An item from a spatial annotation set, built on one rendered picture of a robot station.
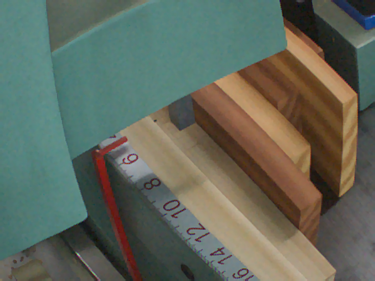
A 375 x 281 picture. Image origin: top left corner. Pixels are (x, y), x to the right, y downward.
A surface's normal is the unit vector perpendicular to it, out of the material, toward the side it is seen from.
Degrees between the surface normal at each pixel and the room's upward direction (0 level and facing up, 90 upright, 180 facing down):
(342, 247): 0
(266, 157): 0
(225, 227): 0
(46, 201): 90
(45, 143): 90
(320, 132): 90
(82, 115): 90
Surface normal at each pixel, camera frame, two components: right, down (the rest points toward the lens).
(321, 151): -0.83, 0.45
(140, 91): 0.54, 0.56
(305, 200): -0.11, -0.70
